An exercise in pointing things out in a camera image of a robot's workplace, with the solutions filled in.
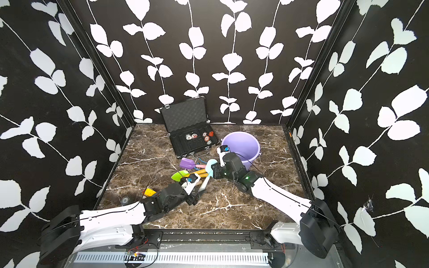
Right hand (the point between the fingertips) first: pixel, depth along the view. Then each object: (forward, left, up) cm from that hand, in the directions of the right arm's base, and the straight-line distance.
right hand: (210, 163), depth 79 cm
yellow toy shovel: (+4, +6, -17) cm, 18 cm away
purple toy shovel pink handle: (+10, +14, -17) cm, 24 cm away
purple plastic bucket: (+17, -19, -7) cm, 27 cm away
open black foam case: (+38, +18, -13) cm, 44 cm away
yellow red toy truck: (-10, +30, -12) cm, 34 cm away
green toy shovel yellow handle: (+3, +20, -18) cm, 26 cm away
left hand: (-7, +5, -5) cm, 10 cm away
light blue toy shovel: (-2, +1, -2) cm, 3 cm away
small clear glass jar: (-14, +41, -12) cm, 45 cm away
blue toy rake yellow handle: (+13, +7, -18) cm, 23 cm away
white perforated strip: (-36, +16, -18) cm, 43 cm away
